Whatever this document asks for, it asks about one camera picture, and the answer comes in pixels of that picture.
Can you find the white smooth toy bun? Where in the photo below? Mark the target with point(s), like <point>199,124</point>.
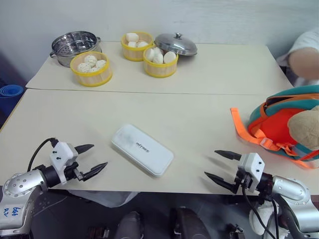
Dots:
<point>142,44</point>
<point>132,44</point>
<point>169,57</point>
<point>150,54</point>
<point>132,37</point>
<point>158,56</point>

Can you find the white rectangular case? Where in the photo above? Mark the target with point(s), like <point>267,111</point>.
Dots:
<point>142,152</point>

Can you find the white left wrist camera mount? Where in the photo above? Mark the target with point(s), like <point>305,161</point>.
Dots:
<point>61,154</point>

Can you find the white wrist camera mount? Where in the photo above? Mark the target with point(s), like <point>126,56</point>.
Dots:
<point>61,154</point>
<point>252,166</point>

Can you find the person's white shirt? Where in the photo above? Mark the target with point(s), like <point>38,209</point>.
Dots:
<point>305,38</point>

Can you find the white fluffy padding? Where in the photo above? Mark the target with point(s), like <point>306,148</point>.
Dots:
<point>264,214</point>

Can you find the dark rounded shape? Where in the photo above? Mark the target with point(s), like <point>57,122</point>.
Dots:
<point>130,225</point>

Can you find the small yellow-rimmed bamboo steamer basket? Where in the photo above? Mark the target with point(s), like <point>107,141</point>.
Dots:
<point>133,53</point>
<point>159,68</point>

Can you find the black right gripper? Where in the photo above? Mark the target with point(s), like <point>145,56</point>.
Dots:
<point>241,183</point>

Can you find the white plastic bag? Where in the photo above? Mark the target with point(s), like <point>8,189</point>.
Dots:
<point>107,198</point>

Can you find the stainless steel steamer pot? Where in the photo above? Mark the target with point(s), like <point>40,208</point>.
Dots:
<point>74,42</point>

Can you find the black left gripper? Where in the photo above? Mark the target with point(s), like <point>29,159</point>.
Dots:
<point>74,173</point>

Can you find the teal and orange backpack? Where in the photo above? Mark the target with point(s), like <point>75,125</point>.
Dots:
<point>271,124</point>

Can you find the blue rolled foam mat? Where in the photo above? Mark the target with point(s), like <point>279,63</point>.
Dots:
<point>10,93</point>

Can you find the stainless steel pot lid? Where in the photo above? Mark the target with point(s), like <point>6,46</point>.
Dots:
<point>174,44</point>

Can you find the large yellow-rimmed bamboo steamer basket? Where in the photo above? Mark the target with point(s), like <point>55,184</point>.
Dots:
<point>92,77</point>

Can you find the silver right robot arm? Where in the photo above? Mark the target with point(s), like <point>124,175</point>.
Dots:
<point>289,189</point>

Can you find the tan plush toy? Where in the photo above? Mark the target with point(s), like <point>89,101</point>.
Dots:
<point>306,129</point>

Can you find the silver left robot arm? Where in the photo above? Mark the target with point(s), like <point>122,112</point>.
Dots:
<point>22,181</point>

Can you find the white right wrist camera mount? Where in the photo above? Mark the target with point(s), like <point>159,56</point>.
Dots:
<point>252,166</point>

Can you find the white textured toy bun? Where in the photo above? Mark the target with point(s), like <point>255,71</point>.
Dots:
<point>100,64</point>
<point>84,67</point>
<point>90,60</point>

